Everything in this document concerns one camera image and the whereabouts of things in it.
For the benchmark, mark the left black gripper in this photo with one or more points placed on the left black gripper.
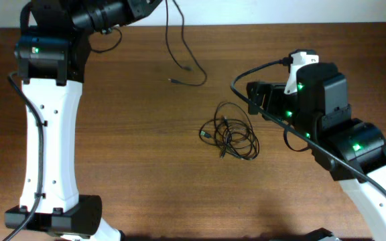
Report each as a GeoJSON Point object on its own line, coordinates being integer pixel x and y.
{"type": "Point", "coordinates": [143, 6]}

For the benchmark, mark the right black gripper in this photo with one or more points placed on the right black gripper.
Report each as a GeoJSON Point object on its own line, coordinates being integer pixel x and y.
{"type": "Point", "coordinates": [258, 97]}

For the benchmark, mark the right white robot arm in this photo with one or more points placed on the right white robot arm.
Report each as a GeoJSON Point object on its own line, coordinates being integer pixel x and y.
{"type": "Point", "coordinates": [351, 150]}

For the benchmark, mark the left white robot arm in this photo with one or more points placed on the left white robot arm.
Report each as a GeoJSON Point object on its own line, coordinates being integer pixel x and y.
{"type": "Point", "coordinates": [51, 56]}

